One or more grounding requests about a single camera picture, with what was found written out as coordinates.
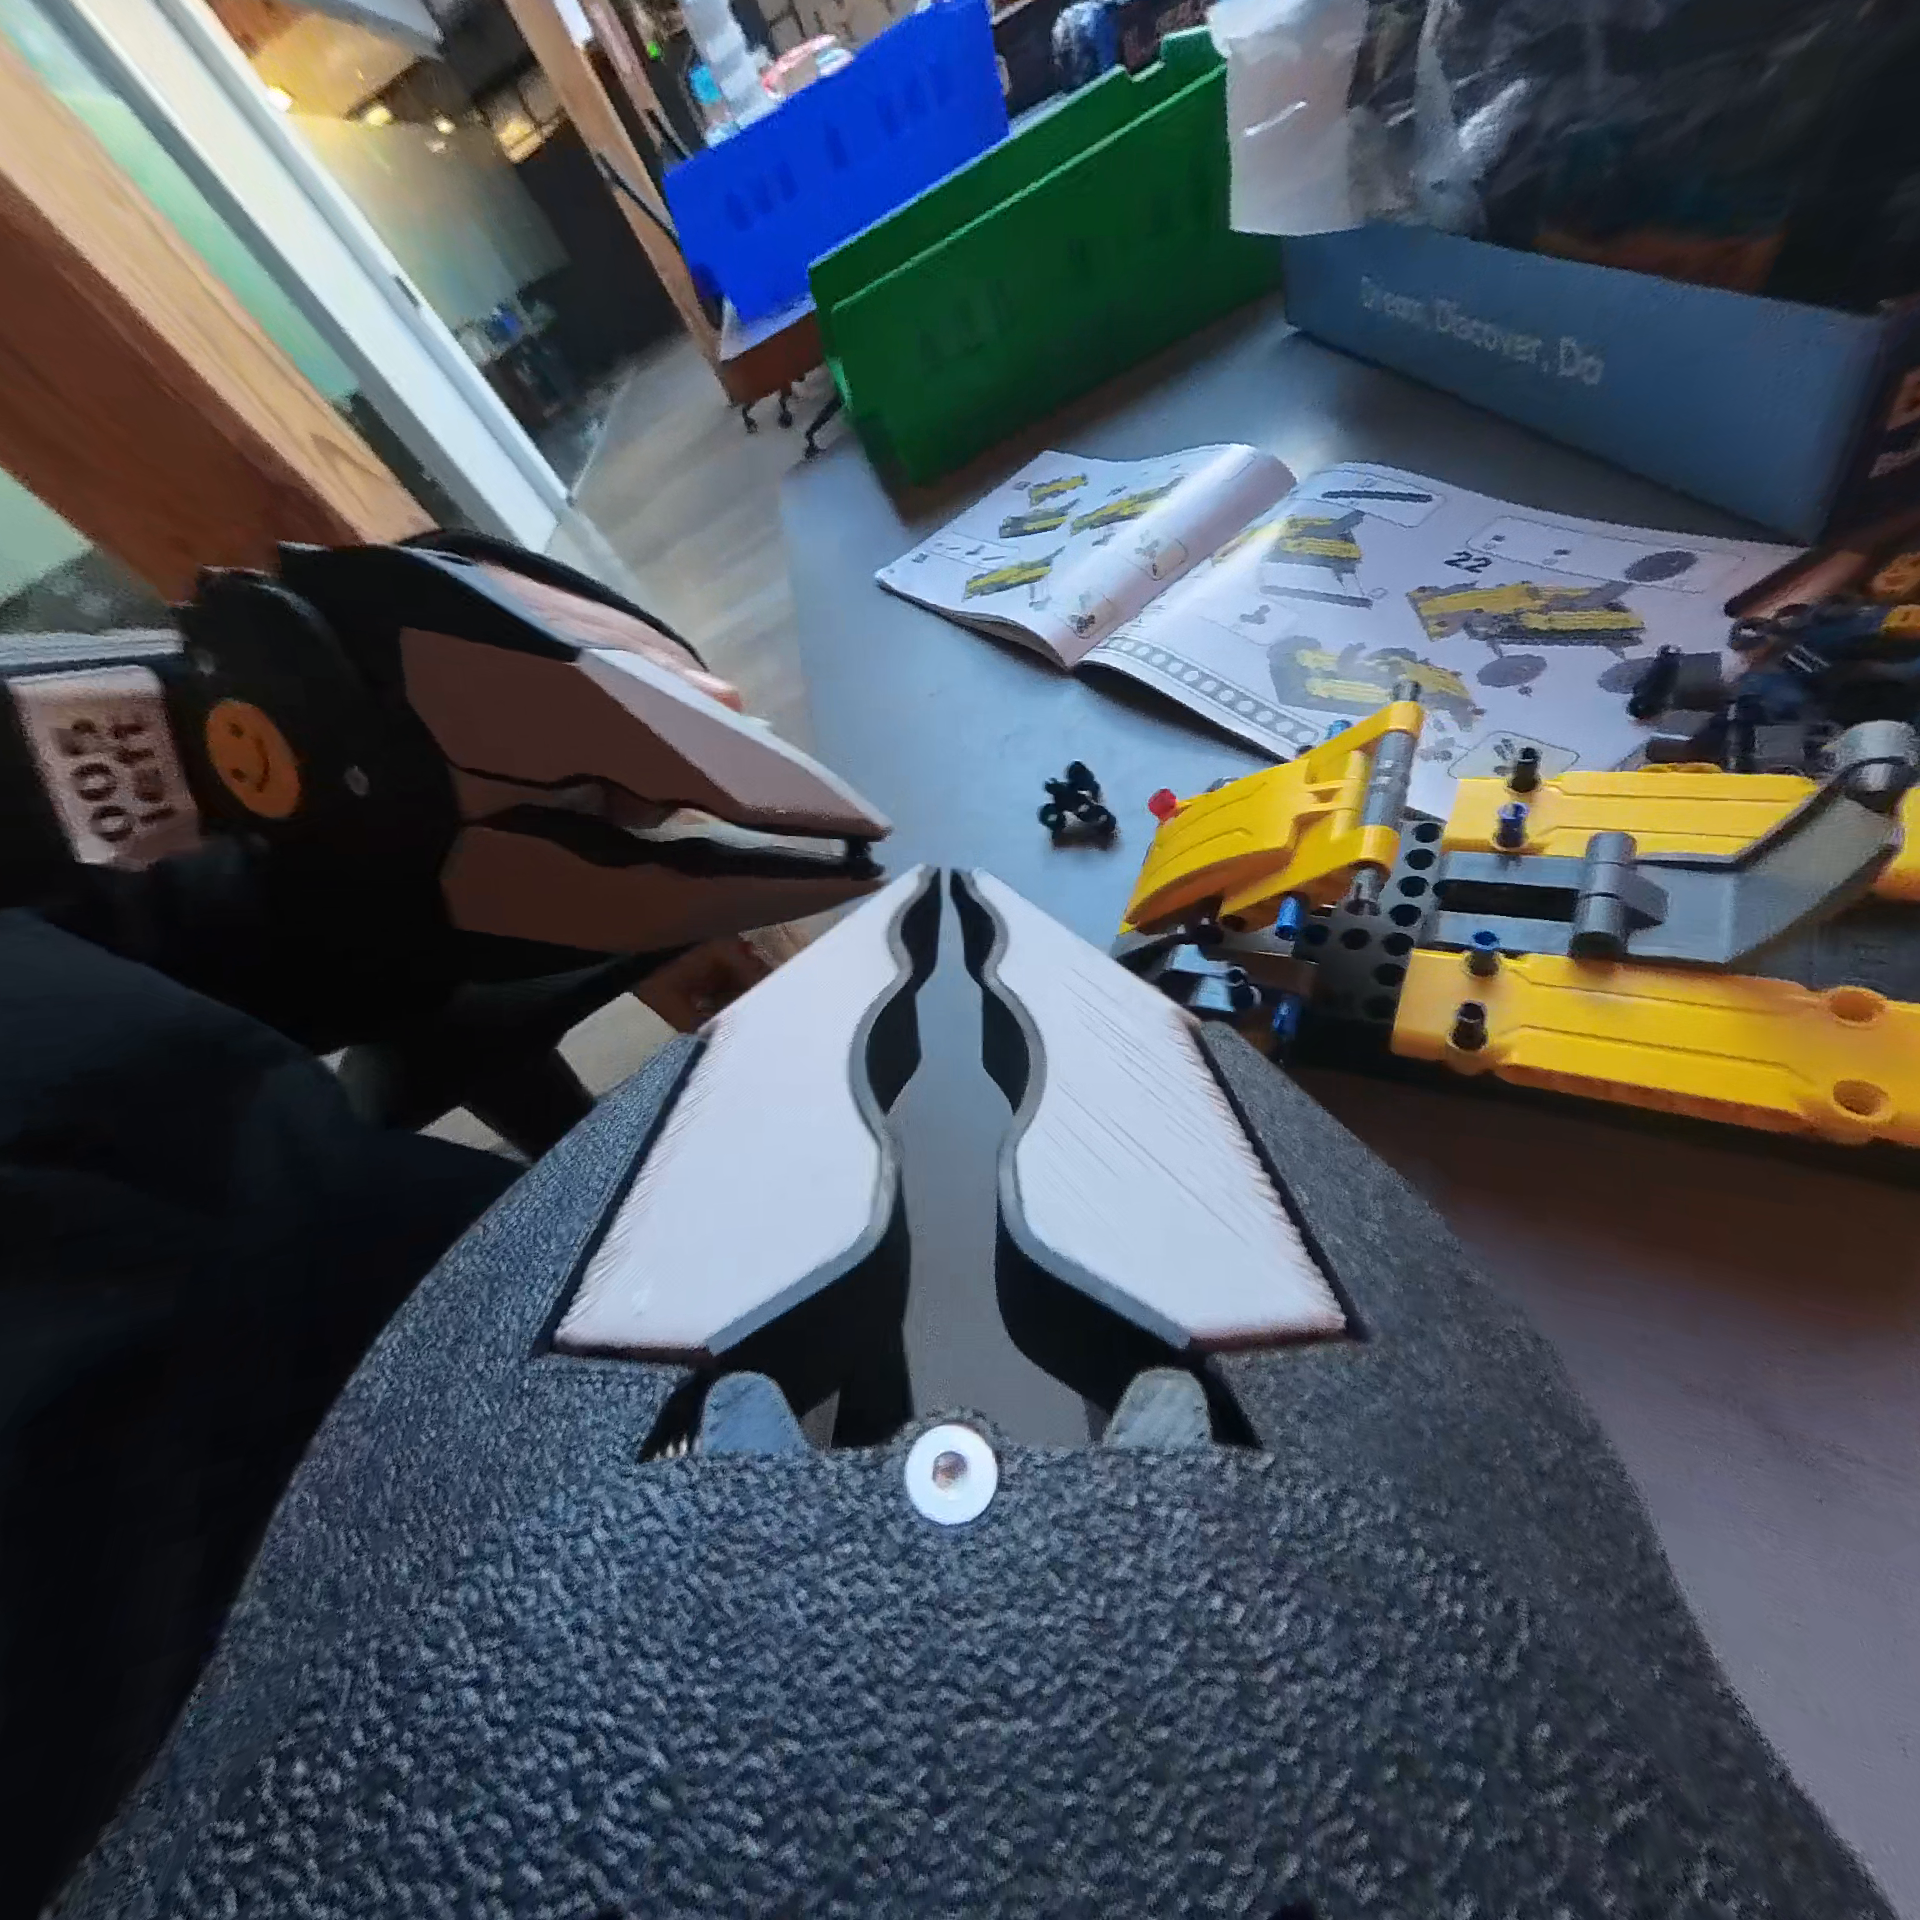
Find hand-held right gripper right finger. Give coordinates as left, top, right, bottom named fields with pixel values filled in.
left=950, top=864, right=1352, bottom=1352

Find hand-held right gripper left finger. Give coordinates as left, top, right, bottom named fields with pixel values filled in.
left=554, top=864, right=946, bottom=1365

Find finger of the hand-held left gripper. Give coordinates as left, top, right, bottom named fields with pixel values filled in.
left=398, top=627, right=897, bottom=846
left=443, top=827, right=891, bottom=956

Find yellow grey brick vehicle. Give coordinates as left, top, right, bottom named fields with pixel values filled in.
left=1115, top=680, right=1920, bottom=1150

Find pile of mixed brick parts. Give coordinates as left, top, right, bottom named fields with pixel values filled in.
left=1628, top=592, right=1920, bottom=781

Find grey desk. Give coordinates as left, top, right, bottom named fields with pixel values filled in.
left=576, top=309, right=1920, bottom=1920

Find person's left hand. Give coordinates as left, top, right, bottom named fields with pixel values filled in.
left=637, top=922, right=790, bottom=1034

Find blue plastic bin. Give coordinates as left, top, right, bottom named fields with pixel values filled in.
left=663, top=0, right=1009, bottom=323

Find green plastic bin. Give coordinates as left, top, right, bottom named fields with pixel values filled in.
left=812, top=31, right=1287, bottom=489

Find white instruction booklet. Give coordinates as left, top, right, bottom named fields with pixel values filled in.
left=875, top=444, right=1811, bottom=781

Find blue cardboard box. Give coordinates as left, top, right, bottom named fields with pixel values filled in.
left=1283, top=0, right=1920, bottom=548

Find white plastic bag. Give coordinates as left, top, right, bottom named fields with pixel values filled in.
left=1208, top=0, right=1419, bottom=239

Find dark plastic bag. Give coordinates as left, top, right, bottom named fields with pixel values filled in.
left=1349, top=0, right=1920, bottom=304

